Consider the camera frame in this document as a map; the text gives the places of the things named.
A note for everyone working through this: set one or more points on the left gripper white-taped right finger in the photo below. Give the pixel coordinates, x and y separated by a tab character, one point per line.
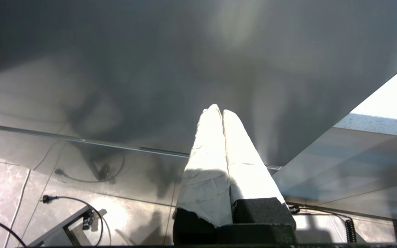
250	179

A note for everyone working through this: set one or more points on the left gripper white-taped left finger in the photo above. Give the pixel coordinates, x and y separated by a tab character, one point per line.
205	179

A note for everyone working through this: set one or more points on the grey base cabinet front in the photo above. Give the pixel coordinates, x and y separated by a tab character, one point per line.
357	165

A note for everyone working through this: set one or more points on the stainless steel refrigerator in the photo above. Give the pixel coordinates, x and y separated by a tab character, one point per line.
115	69

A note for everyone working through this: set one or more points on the tall white side panel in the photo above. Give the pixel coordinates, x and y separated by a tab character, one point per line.
395	98

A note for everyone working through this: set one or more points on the grey metal frame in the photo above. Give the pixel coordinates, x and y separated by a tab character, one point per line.
60	227

